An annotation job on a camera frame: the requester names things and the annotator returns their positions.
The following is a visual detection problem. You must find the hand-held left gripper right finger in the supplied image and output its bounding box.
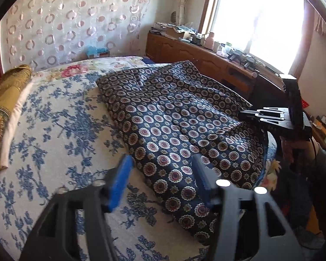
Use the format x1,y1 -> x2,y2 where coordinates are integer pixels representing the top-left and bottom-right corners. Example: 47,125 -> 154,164
191,154 -> 306,261

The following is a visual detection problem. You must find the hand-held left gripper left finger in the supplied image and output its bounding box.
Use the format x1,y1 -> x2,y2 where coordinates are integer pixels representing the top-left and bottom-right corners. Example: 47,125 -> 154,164
19,156 -> 135,261

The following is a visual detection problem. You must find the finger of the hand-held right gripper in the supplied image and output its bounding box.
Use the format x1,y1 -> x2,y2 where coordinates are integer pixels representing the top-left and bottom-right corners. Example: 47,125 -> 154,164
239,110 -> 287,127
256,108 -> 288,115

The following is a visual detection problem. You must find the dark floral patterned quilt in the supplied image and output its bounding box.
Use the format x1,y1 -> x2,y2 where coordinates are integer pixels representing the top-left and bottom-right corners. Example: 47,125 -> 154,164
96,60 -> 272,246

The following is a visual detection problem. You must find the person's right hand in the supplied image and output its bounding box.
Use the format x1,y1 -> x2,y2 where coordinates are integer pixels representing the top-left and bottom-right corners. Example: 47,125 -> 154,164
281,138 -> 317,172

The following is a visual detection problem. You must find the floral bedspread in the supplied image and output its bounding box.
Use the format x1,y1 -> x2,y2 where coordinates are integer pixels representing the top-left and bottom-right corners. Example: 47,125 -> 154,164
0,56 -> 281,261

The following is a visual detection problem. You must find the pink bottle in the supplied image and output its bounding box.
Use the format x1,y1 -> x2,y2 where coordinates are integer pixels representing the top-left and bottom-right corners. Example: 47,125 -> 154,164
205,32 -> 215,51

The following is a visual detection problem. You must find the person's leg in jeans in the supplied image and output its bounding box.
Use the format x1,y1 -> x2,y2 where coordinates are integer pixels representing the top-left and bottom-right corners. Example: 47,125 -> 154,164
276,163 -> 317,230

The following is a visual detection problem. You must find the bright window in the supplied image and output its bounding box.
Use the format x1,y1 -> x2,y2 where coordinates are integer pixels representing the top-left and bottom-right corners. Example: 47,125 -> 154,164
206,0 -> 313,74

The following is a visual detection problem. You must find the wooden cabinet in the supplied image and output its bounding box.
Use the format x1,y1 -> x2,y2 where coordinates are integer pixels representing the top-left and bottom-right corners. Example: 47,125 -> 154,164
145,31 -> 288,106

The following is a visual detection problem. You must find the pile of papers and boxes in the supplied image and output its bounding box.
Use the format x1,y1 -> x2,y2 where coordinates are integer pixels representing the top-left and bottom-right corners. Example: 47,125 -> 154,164
151,22 -> 197,42

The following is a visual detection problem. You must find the white pillow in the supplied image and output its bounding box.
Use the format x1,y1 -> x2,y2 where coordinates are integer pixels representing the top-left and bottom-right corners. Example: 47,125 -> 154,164
0,80 -> 34,169

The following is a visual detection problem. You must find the teal box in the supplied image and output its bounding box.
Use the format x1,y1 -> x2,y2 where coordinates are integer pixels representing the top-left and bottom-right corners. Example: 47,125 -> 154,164
85,46 -> 110,59

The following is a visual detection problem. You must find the light window curtain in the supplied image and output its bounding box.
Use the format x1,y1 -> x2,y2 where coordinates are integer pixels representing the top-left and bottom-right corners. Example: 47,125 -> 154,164
176,0 -> 196,27

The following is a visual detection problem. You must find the yellow patterned pillow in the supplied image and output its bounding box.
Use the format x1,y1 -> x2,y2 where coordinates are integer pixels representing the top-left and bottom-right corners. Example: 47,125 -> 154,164
0,65 -> 33,173

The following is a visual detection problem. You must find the circle pattern sheer curtain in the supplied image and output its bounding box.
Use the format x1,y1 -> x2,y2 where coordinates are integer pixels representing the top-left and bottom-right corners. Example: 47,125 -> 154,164
0,0 -> 180,72

